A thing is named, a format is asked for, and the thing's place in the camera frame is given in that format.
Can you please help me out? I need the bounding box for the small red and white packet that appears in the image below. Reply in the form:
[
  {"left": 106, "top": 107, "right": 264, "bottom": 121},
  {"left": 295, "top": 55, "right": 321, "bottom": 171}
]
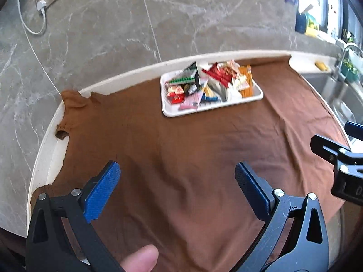
[{"left": 167, "top": 86, "right": 185, "bottom": 105}]

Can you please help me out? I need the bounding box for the red checked heart packet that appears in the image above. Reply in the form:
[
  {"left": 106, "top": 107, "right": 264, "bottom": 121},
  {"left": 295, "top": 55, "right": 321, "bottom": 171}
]
[{"left": 221, "top": 64, "right": 240, "bottom": 78}]

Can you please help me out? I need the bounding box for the green planter basket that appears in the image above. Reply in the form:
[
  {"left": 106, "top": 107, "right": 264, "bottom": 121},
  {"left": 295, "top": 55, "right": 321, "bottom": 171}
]
[{"left": 340, "top": 59, "right": 360, "bottom": 80}]

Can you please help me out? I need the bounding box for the brown cloth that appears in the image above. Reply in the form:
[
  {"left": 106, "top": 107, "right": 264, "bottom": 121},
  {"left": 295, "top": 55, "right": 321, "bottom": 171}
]
[{"left": 31, "top": 55, "right": 351, "bottom": 272}]

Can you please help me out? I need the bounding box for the dark blue container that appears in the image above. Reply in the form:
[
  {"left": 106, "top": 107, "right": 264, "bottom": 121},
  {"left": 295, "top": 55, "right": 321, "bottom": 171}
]
[{"left": 295, "top": 11, "right": 307, "bottom": 34}]

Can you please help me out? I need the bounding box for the stainless steel sink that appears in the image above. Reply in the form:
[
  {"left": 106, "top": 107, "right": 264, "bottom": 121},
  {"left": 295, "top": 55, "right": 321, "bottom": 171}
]
[{"left": 301, "top": 72, "right": 363, "bottom": 148}]

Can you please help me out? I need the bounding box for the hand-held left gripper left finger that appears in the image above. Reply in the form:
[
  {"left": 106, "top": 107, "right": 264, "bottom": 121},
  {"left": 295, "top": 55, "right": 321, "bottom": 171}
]
[{"left": 25, "top": 161, "right": 125, "bottom": 272}]

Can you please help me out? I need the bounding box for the clear glass bowl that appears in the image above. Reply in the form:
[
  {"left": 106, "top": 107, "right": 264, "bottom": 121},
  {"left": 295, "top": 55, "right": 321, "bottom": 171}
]
[{"left": 332, "top": 99, "right": 357, "bottom": 126}]

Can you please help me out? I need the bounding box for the white plug with cable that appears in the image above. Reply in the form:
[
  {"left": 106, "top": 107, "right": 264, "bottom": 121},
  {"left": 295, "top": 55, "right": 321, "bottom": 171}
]
[{"left": 13, "top": 0, "right": 48, "bottom": 35}]

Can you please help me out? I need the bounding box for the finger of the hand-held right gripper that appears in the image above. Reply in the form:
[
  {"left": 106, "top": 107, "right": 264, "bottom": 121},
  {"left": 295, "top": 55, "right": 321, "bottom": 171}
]
[
  {"left": 310, "top": 134, "right": 353, "bottom": 165},
  {"left": 345, "top": 121, "right": 363, "bottom": 142}
]

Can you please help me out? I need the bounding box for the green-edged clear nut packet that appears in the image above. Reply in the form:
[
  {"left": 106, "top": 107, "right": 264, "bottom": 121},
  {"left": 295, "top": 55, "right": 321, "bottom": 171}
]
[{"left": 166, "top": 74, "right": 198, "bottom": 86}]

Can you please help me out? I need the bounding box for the white plastic tray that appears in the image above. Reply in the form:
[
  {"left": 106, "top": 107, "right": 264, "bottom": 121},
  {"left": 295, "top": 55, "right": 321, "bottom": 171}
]
[{"left": 160, "top": 60, "right": 264, "bottom": 117}]

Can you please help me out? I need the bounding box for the black snack packet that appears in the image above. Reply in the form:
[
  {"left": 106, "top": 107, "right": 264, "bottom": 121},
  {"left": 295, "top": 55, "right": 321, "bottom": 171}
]
[
  {"left": 183, "top": 61, "right": 199, "bottom": 77},
  {"left": 184, "top": 83, "right": 205, "bottom": 96}
]

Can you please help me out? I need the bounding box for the person's left hand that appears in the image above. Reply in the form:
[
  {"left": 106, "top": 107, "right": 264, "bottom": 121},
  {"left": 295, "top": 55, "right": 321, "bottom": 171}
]
[{"left": 115, "top": 244, "right": 160, "bottom": 272}]

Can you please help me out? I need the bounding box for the chrome faucet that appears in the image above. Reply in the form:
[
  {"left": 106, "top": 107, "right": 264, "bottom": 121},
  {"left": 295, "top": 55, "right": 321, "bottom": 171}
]
[{"left": 335, "top": 42, "right": 363, "bottom": 83}]

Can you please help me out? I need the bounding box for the white packet with red stripe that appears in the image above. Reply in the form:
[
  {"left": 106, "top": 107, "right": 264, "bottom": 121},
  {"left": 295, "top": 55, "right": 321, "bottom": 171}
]
[{"left": 204, "top": 68, "right": 242, "bottom": 102}]

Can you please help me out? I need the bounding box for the yellow tray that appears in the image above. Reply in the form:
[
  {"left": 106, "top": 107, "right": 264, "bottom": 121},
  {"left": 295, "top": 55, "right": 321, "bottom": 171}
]
[{"left": 305, "top": 20, "right": 320, "bottom": 37}]

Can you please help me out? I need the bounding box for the long pink snack packet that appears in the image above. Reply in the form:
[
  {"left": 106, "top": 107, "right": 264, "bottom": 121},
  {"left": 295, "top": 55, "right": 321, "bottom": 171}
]
[{"left": 179, "top": 90, "right": 204, "bottom": 112}]

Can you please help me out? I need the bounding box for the window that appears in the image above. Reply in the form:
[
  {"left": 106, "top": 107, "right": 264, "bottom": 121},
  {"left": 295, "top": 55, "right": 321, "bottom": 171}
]
[{"left": 295, "top": 0, "right": 363, "bottom": 46}]

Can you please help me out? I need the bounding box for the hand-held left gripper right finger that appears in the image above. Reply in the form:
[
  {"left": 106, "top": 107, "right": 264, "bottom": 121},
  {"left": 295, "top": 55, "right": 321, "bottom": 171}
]
[{"left": 235, "top": 161, "right": 330, "bottom": 272}]

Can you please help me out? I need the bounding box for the long orange snack packet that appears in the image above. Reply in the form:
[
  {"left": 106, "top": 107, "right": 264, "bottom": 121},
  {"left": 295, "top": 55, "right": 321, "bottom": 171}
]
[{"left": 238, "top": 64, "right": 254, "bottom": 97}]

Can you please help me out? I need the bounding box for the yellow and blue cake packet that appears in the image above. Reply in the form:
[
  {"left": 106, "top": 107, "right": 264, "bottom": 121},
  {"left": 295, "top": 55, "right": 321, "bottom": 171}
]
[{"left": 203, "top": 86, "right": 221, "bottom": 102}]

